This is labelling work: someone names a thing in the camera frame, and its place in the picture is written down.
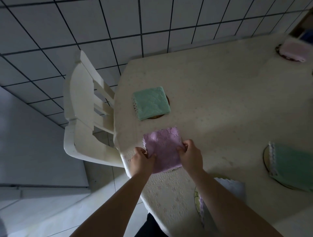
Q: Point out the person's right hand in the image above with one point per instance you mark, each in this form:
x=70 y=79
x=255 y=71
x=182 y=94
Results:
x=193 y=158

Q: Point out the person's left hand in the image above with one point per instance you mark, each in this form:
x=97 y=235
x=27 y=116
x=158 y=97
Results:
x=143 y=163

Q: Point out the green character round coaster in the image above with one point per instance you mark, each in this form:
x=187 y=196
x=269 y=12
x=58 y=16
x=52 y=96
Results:
x=196 y=200

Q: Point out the grey cloth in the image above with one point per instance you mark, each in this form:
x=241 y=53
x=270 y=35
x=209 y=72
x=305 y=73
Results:
x=232 y=186

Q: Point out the green cloth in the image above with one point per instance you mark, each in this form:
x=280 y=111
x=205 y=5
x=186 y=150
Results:
x=294 y=50
x=293 y=166
x=151 y=103

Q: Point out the brown cartoon coaster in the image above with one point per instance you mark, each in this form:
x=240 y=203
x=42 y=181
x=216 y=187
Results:
x=167 y=100

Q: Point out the person's right forearm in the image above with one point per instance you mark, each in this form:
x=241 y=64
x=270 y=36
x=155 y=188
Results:
x=229 y=207

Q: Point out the person's left forearm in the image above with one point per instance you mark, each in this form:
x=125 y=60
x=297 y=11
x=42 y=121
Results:
x=117 y=207

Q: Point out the person's black trousers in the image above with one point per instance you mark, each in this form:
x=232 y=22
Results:
x=151 y=227

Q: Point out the cream speckled tablecloth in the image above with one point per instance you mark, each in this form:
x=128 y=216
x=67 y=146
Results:
x=220 y=97

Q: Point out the white slatted chair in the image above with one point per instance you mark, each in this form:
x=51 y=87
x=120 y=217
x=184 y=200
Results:
x=80 y=97

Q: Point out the white cabinet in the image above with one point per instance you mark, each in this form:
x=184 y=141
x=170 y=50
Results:
x=36 y=146

